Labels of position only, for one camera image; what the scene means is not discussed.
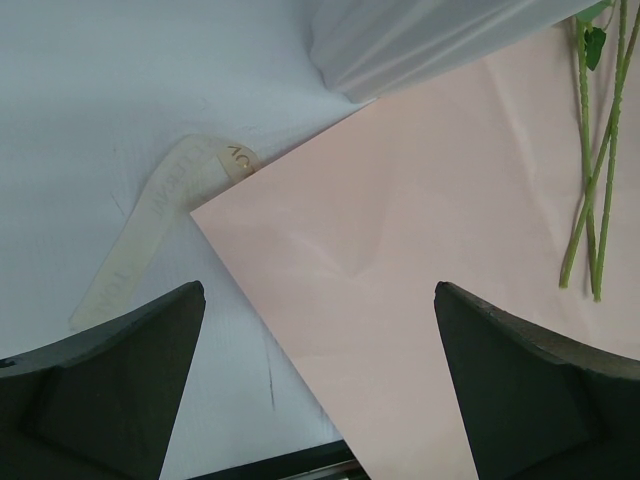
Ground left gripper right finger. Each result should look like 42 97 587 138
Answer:
434 282 639 479

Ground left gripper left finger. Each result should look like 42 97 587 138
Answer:
1 281 205 479

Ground pink wrapping paper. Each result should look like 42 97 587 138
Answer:
193 29 639 479

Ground cream printed ribbon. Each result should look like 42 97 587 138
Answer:
69 134 260 331

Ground white ribbed ceramic vase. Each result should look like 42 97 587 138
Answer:
309 0 610 103

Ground pale pink rose stem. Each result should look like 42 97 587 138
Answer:
561 1 620 302

